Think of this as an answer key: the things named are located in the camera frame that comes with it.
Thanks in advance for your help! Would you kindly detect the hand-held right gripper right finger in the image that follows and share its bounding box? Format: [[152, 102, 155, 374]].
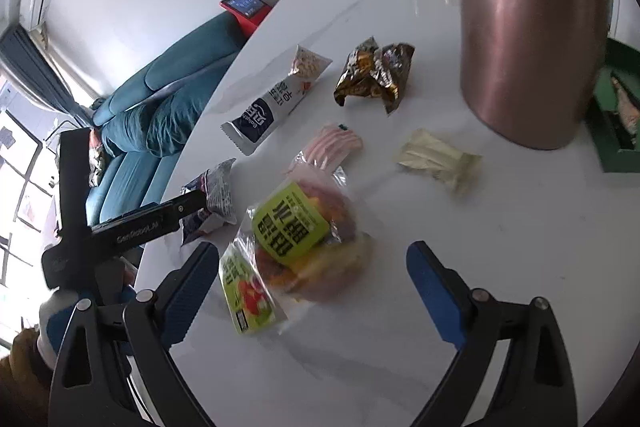
[[406, 241, 596, 427]]

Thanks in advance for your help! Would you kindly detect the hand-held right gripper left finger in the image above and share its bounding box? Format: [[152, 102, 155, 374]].
[[47, 242, 221, 427]]

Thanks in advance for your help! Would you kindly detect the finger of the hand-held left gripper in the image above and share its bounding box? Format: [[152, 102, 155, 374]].
[[160, 189, 208, 233]]

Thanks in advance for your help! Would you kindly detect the small silver dark packet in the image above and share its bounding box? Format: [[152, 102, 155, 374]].
[[180, 158, 238, 247]]

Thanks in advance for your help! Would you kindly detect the long white navy snack packet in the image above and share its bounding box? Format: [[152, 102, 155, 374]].
[[220, 44, 333, 156]]

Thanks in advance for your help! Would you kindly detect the brown gold snack packet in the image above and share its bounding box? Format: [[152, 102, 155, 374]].
[[334, 37, 383, 108], [372, 43, 416, 116]]

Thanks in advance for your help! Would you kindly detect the person's left forearm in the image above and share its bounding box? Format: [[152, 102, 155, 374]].
[[0, 327, 57, 427]]

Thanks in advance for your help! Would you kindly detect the person's left hand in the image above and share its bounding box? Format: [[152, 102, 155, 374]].
[[36, 288, 85, 370]]

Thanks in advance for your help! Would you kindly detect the patterned cloth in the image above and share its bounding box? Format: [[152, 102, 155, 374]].
[[86, 129, 108, 188]]

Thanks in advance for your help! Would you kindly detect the window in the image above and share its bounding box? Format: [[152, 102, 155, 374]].
[[0, 77, 61, 348]]

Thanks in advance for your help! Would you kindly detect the green fruit-print snack packet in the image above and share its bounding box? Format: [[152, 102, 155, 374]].
[[218, 239, 289, 336]]

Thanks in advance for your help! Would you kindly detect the teal sofa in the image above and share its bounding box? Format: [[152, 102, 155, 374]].
[[85, 11, 246, 233]]

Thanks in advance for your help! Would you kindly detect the bread bag with green label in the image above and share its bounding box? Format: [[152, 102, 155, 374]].
[[239, 167, 373, 305]]

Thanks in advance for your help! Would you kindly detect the pale yellow snack packet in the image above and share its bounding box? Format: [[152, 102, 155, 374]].
[[395, 128, 483, 195]]

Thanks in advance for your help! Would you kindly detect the dark grey curtain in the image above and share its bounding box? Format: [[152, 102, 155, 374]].
[[0, 24, 96, 128]]

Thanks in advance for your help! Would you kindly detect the pink striped snack packet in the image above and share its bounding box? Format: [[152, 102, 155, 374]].
[[286, 122, 363, 175]]

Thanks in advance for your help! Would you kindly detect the red digital clock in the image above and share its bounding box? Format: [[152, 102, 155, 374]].
[[220, 0, 273, 40]]

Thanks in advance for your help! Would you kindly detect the green box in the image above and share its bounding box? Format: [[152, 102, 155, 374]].
[[585, 38, 640, 174]]

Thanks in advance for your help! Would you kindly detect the pale pink packet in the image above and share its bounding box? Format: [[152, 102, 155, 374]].
[[611, 76, 640, 132]]

